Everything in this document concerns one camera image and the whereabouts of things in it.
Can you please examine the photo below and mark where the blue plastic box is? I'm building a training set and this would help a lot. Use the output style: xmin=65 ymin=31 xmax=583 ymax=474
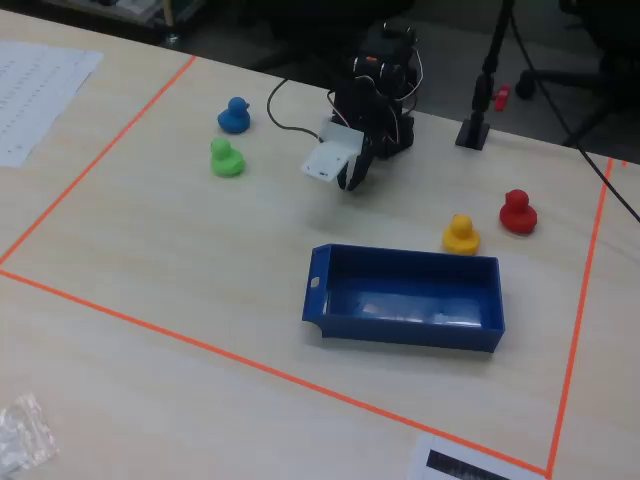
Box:
xmin=301 ymin=243 xmax=506 ymax=354

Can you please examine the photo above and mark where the yellow rubber duck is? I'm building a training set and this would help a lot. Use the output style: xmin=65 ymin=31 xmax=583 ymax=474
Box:
xmin=441 ymin=213 xmax=481 ymax=256

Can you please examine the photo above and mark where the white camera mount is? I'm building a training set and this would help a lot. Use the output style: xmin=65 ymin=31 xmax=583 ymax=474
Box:
xmin=299 ymin=119 xmax=366 ymax=185

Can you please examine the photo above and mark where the blue rubber duck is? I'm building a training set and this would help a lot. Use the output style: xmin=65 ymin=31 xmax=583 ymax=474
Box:
xmin=217 ymin=96 xmax=251 ymax=135

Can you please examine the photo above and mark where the long orange tape strip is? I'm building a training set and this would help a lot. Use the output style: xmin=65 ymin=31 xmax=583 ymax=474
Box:
xmin=0 ymin=268 xmax=551 ymax=476

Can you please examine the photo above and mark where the green rubber duck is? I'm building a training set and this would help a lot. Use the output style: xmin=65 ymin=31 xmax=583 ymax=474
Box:
xmin=209 ymin=138 xmax=247 ymax=179

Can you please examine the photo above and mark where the black camera cable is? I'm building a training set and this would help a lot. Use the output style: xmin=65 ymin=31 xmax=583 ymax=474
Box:
xmin=266 ymin=77 xmax=331 ymax=141

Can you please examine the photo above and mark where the clear plastic bag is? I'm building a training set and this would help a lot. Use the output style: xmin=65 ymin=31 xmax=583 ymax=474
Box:
xmin=0 ymin=392 xmax=60 ymax=476

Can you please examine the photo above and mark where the black camera stand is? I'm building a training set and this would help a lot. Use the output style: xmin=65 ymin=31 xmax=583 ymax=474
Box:
xmin=454 ymin=0 xmax=516 ymax=150

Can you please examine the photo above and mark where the metal cart frame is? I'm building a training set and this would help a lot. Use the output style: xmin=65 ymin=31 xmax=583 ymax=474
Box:
xmin=89 ymin=0 xmax=206 ymax=46

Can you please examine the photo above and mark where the long black cable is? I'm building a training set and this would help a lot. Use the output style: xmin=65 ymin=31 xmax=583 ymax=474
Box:
xmin=509 ymin=9 xmax=640 ymax=224

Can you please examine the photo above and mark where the red rubber duck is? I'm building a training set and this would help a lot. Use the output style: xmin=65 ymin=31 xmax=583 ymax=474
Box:
xmin=498 ymin=188 xmax=539 ymax=235

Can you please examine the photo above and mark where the paper sheet with black bar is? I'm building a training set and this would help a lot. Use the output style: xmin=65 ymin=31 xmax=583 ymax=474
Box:
xmin=407 ymin=433 xmax=546 ymax=480

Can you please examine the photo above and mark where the printed table paper sheet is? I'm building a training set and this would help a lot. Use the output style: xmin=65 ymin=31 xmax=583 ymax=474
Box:
xmin=0 ymin=39 xmax=105 ymax=169

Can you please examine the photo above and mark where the red clamp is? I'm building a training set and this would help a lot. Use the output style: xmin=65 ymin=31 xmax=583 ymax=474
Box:
xmin=492 ymin=83 xmax=512 ymax=114

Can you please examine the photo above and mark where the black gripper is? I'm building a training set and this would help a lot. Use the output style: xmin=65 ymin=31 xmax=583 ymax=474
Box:
xmin=333 ymin=75 xmax=396 ymax=192

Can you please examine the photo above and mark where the black office chair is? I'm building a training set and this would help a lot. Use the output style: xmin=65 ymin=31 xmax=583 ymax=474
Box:
xmin=514 ymin=0 xmax=640 ymax=146

